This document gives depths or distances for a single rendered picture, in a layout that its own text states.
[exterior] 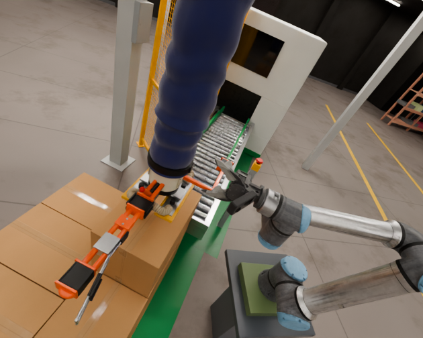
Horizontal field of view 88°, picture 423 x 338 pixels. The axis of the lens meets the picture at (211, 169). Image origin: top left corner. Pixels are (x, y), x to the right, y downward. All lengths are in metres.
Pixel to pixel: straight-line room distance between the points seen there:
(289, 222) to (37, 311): 1.34
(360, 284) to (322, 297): 0.18
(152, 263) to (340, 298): 0.86
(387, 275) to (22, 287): 1.74
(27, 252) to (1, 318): 0.34
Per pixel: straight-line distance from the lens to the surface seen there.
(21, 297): 1.66
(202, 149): 2.70
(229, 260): 1.60
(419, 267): 1.13
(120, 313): 1.57
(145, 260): 1.24
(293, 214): 0.76
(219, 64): 0.80
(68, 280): 0.86
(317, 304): 1.27
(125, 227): 0.95
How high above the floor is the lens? 2.06
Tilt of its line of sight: 38 degrees down
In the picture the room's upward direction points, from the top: 24 degrees clockwise
